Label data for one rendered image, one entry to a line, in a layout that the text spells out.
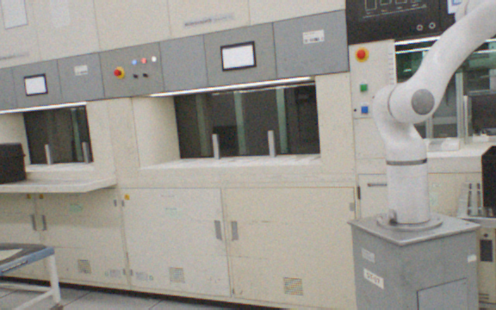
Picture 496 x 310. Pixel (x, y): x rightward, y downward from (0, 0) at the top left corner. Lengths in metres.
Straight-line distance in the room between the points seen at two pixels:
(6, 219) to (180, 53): 1.92
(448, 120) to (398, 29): 1.01
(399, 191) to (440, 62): 0.39
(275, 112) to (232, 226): 0.76
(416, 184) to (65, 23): 2.40
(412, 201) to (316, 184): 0.93
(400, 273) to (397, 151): 0.35
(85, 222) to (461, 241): 2.40
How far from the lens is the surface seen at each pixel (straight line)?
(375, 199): 2.16
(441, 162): 2.09
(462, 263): 1.42
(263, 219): 2.38
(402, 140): 1.36
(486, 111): 2.59
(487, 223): 1.50
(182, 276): 2.78
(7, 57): 3.54
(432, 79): 1.34
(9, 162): 3.41
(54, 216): 3.38
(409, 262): 1.30
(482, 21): 1.47
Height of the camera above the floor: 1.14
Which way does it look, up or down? 7 degrees down
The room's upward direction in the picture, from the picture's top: 5 degrees counter-clockwise
